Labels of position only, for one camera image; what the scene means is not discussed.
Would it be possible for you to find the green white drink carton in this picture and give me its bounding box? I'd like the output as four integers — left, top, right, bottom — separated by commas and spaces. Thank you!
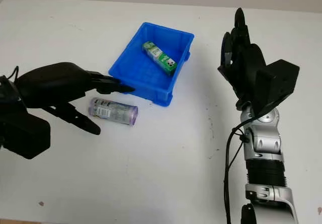
142, 41, 178, 76

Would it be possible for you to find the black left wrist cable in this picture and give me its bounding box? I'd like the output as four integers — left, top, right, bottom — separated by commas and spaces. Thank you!
5, 66, 20, 81

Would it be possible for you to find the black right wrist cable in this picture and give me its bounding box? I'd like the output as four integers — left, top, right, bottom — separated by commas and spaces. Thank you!
223, 119, 252, 224

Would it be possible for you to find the purple drink can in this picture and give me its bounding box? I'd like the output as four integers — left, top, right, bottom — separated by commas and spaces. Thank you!
88, 97, 139, 127

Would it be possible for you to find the blue plastic tray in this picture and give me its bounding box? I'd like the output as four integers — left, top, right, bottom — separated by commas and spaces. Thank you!
108, 22, 196, 108

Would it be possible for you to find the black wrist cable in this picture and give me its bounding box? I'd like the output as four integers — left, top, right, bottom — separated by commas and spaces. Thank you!
223, 119, 252, 224
5, 66, 20, 81

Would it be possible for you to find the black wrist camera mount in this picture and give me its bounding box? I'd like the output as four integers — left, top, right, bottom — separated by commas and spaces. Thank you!
251, 59, 300, 119
0, 76, 51, 161

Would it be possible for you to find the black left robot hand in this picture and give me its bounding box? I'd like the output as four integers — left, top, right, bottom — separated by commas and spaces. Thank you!
15, 62, 135, 136

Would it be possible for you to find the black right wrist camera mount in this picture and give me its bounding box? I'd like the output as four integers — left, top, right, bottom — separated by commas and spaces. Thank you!
251, 59, 300, 119

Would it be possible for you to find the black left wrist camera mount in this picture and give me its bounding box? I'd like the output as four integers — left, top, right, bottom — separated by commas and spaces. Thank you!
0, 76, 51, 161

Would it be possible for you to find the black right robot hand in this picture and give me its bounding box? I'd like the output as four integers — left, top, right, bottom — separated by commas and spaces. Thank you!
217, 7, 267, 111

